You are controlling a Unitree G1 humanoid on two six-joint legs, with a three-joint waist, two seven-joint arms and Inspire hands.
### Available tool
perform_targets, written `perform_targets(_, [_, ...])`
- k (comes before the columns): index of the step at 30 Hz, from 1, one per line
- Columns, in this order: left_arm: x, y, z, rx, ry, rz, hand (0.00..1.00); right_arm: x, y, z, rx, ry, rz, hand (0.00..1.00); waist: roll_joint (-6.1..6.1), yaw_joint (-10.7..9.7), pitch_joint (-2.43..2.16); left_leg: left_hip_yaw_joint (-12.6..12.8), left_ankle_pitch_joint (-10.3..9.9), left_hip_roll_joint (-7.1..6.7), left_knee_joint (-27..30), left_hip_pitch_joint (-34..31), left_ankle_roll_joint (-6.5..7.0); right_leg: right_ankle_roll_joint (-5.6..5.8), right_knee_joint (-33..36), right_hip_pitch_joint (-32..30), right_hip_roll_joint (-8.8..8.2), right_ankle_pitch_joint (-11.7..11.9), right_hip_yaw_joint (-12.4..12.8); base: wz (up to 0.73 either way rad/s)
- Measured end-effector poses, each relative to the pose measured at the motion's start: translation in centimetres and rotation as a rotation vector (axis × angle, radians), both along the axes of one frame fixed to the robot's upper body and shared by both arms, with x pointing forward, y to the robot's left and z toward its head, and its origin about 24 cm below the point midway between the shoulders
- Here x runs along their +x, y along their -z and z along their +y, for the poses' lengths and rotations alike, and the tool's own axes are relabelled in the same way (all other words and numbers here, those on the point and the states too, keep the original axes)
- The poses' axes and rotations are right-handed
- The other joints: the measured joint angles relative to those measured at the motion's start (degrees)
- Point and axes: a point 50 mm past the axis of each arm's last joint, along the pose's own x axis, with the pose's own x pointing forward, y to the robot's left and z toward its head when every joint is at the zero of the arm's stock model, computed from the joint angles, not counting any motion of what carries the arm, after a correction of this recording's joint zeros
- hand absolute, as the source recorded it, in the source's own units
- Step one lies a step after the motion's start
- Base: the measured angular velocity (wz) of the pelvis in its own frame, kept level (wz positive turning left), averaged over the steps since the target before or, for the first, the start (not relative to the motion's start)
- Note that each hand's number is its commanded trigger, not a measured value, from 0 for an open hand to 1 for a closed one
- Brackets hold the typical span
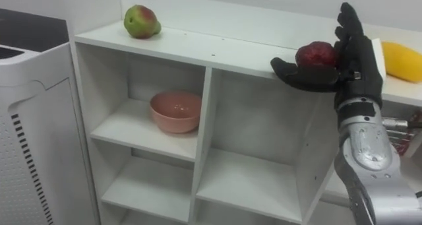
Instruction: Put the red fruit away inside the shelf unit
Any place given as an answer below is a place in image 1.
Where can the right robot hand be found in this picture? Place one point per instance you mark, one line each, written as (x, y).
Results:
(359, 70)

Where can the red fruit soft toy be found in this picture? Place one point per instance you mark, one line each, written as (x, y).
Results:
(316, 54)

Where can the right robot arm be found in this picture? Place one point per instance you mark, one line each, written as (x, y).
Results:
(372, 165)

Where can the yellow fruit soft toy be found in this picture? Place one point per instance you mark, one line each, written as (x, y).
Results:
(402, 62)

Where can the red patterned box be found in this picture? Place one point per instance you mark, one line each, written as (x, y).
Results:
(403, 137)

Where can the white shelf unit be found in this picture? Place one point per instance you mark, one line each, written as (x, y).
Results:
(237, 132)

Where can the pink bowl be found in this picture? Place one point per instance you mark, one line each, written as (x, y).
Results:
(176, 112)

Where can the green pear soft toy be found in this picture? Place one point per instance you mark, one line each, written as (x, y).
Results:
(141, 21)

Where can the white air purifier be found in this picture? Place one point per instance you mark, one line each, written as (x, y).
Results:
(33, 132)

